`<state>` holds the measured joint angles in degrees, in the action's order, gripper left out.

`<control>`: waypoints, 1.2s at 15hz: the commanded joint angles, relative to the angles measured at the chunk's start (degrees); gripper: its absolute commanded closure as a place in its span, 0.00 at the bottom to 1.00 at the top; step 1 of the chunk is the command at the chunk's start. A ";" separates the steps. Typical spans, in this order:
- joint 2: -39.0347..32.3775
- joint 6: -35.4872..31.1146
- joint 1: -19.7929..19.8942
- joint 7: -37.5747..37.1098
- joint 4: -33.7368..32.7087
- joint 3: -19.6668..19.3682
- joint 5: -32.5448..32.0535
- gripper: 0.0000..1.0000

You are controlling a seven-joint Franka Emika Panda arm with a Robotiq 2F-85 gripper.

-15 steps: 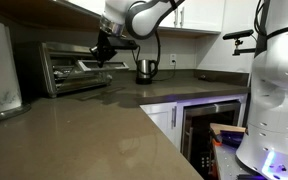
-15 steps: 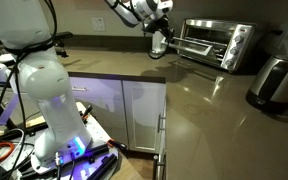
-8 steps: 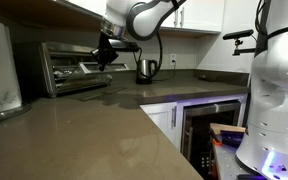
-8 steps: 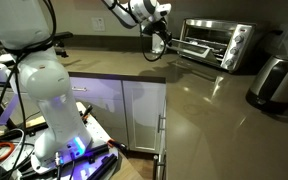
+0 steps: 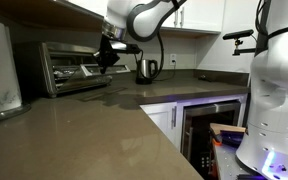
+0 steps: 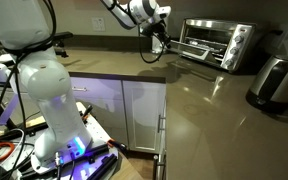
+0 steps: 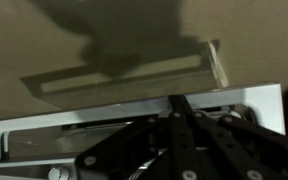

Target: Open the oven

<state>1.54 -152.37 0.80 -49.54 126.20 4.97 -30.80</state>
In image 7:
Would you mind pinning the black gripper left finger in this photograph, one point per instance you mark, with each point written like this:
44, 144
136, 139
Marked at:
180, 146

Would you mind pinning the silver oven knob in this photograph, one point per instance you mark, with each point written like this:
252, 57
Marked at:
59, 174

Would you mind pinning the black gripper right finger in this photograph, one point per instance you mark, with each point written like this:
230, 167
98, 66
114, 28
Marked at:
230, 150

